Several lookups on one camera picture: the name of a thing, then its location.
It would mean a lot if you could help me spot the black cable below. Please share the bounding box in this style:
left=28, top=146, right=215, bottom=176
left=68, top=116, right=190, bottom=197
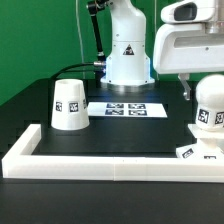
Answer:
left=49, top=61, right=108, bottom=81

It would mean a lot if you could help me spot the white lamp base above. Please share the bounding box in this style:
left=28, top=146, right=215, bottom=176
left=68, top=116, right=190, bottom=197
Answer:
left=176, top=124, right=224, bottom=159

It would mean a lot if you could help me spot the white U-shaped fence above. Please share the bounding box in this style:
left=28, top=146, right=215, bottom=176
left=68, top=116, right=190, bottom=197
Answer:
left=2, top=124, right=224, bottom=183

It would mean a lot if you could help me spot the thin white cable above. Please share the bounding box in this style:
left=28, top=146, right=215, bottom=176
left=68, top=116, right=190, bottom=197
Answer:
left=75, top=0, right=86, bottom=80

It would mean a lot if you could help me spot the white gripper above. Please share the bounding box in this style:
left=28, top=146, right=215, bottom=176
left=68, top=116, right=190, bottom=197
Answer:
left=153, top=23, right=224, bottom=100

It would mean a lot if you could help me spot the white lamp shade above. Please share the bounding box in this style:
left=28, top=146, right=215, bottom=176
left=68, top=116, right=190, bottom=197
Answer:
left=51, top=79, right=89, bottom=131

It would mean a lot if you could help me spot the white marker sheet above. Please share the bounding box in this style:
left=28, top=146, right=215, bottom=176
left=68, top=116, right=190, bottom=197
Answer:
left=88, top=102, right=167, bottom=118

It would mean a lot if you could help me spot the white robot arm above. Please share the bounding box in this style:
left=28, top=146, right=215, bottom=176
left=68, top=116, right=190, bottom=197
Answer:
left=101, top=0, right=224, bottom=92

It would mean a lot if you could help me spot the white lamp bulb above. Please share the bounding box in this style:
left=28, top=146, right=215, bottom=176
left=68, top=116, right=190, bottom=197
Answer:
left=195, top=74, right=224, bottom=131

